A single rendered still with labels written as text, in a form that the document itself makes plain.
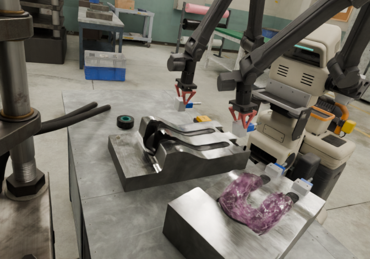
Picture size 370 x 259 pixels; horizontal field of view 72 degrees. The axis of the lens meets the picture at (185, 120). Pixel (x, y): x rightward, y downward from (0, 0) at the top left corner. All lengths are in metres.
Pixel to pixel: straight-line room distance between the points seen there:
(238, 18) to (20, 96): 8.08
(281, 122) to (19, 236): 1.15
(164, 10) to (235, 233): 7.19
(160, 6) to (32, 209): 7.01
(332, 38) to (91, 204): 1.06
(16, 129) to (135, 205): 0.38
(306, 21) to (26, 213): 0.95
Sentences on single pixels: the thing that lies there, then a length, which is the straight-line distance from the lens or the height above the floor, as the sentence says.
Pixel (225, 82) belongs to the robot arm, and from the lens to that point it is 0.94.
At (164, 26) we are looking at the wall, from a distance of 7.65.
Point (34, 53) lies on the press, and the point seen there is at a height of 0.16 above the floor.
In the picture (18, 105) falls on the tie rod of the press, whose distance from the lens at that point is 0.76.
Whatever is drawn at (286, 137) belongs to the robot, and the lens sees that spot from 1.35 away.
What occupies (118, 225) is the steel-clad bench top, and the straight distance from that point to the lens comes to 0.77.
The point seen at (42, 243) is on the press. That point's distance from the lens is 0.78.
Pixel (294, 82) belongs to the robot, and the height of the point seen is 1.12.
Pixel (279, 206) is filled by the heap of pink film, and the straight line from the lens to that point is 0.79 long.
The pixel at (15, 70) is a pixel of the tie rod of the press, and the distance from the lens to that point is 0.72.
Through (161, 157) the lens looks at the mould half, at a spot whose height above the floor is 0.90.
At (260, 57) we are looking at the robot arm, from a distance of 0.88.
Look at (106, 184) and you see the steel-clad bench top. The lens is 0.89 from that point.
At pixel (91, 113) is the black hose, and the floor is 0.87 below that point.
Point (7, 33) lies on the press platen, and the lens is 0.66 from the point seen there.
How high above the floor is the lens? 1.39
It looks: 26 degrees down
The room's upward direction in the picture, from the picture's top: 11 degrees clockwise
